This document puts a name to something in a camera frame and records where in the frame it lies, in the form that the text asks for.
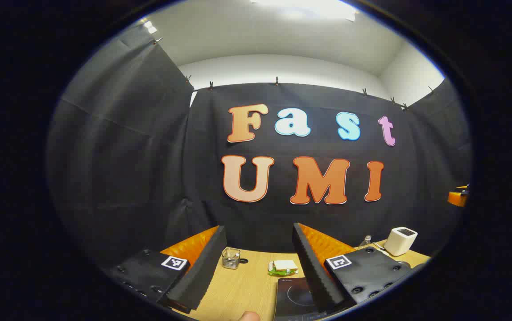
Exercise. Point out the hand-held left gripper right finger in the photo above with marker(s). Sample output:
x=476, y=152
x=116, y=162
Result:
x=314, y=272

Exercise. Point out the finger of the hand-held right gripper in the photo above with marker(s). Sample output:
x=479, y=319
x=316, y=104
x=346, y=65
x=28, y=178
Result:
x=456, y=197

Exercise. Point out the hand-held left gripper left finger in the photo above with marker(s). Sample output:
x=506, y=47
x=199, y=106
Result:
x=202, y=272

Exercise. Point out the black induction cooktop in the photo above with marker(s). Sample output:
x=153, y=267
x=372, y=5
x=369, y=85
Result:
x=294, y=298

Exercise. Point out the sandwich with green lettuce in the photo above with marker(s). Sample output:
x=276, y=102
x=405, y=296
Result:
x=283, y=267

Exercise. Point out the clear plastic water bottle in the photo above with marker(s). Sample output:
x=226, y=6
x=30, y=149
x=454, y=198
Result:
x=365, y=243

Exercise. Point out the white toaster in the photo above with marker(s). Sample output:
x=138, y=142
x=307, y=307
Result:
x=400, y=241

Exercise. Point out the black backdrop cloth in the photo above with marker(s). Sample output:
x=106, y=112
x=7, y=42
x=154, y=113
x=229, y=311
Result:
x=149, y=156

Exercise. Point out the row of cloth clips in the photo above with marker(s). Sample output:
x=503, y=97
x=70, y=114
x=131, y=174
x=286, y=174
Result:
x=276, y=82

